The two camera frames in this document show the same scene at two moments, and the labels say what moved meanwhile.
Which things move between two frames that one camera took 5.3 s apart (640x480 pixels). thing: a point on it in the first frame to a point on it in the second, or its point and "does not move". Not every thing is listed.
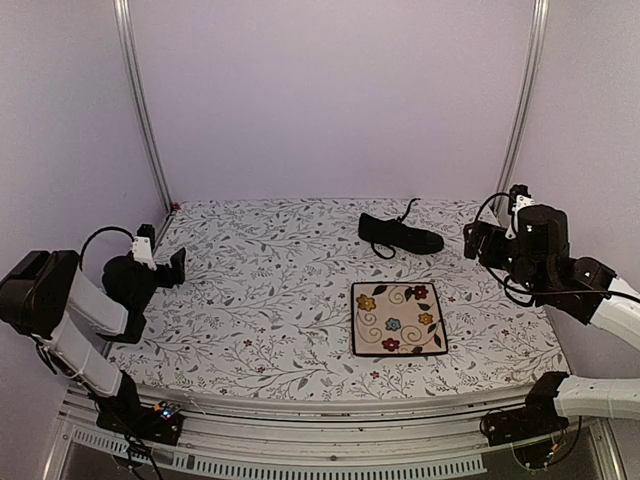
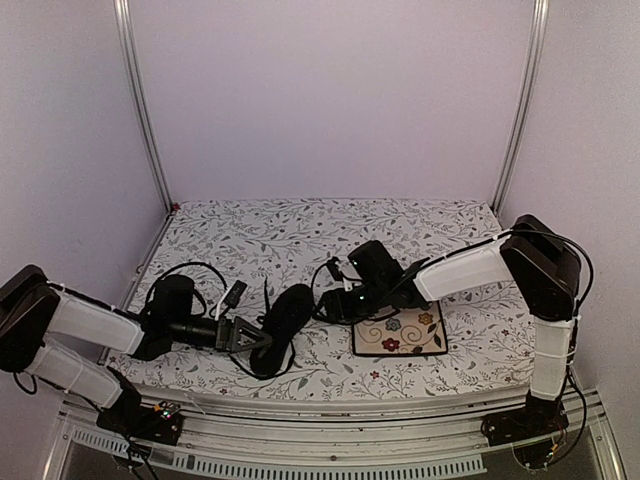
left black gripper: (179, 266) to (229, 334)
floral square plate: (396, 318) does not move
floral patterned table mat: (264, 305) does not move
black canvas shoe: (398, 234) to (288, 313)
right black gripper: (474, 242) to (337, 309)
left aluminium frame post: (123, 16) does not move
